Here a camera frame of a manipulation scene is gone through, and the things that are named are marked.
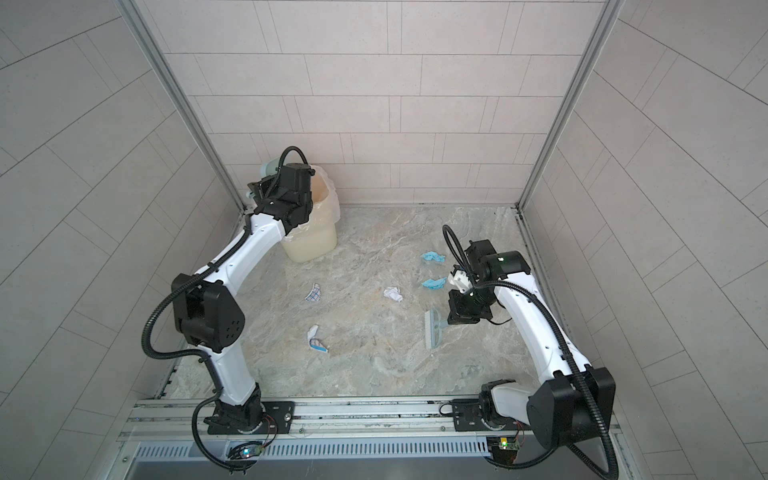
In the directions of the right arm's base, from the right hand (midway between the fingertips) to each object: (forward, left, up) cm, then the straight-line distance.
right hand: (449, 318), depth 73 cm
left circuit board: (-22, +48, -11) cm, 54 cm away
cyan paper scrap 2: (+17, 0, -13) cm, 21 cm away
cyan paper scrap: (+28, -1, -12) cm, 30 cm away
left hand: (+32, +48, +21) cm, 62 cm away
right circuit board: (-26, -10, -16) cm, 32 cm away
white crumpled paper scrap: (+15, +14, -12) cm, 24 cm away
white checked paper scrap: (+16, +38, -12) cm, 43 cm away
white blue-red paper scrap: (+1, +37, -12) cm, 39 cm away
